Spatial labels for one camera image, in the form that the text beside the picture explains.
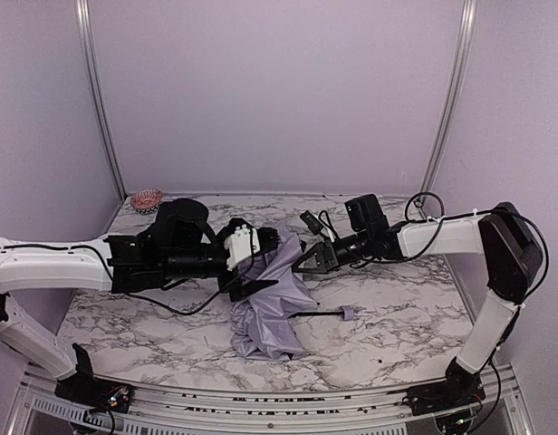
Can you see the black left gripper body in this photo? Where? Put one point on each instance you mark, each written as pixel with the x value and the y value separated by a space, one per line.
pixel 236 283

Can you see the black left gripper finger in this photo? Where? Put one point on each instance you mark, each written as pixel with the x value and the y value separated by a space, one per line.
pixel 262 241
pixel 253 287

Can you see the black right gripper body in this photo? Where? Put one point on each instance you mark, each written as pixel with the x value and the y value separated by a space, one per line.
pixel 327 255

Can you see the lavender folding umbrella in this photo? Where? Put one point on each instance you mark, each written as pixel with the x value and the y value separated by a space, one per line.
pixel 261 322

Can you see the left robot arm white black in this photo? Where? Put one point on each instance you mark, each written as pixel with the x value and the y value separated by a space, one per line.
pixel 178 245

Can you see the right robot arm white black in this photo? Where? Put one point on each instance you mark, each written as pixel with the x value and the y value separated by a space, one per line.
pixel 512 246

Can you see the red patterned small bowl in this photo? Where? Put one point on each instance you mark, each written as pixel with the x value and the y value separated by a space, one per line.
pixel 146 201

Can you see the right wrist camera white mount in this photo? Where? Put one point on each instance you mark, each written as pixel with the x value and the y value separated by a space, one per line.
pixel 320 225

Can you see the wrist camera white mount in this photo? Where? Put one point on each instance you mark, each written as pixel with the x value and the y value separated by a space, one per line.
pixel 241 241
pixel 320 225

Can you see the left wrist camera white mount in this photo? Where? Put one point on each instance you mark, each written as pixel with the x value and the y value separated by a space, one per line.
pixel 241 241

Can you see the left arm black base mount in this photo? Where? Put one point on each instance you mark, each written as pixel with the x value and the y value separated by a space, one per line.
pixel 85 388

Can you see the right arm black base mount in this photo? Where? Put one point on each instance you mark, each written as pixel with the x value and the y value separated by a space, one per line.
pixel 441 396

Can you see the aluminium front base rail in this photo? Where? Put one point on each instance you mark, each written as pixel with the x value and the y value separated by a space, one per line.
pixel 496 407

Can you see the right aluminium frame post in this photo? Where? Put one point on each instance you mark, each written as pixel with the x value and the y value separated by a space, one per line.
pixel 454 89

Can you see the aluminium frame post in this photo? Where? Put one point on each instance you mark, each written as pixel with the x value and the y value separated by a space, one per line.
pixel 83 15
pixel 454 89

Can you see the left aluminium frame post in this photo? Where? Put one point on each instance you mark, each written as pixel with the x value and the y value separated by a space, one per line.
pixel 83 15

